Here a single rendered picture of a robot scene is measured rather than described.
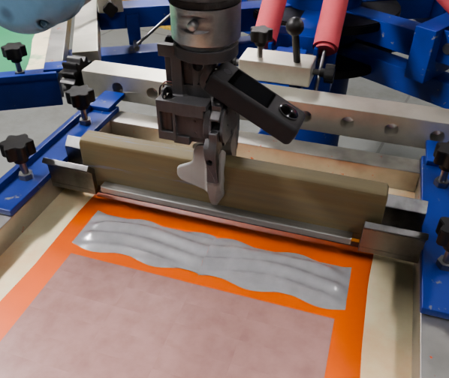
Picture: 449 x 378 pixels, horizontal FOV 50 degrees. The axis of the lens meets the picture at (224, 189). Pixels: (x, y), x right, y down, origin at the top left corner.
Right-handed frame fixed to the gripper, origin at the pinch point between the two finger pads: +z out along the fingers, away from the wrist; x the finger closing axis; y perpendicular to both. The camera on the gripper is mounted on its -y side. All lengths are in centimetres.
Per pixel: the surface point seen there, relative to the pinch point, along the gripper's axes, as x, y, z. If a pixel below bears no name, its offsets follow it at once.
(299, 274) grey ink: 7.3, -12.0, 4.9
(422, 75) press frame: -60, -27, 6
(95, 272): 14.2, 12.3, 5.6
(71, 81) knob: -21.1, 36.1, -0.9
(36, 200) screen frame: 6.6, 25.4, 3.2
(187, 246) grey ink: 6.9, 2.9, 5.1
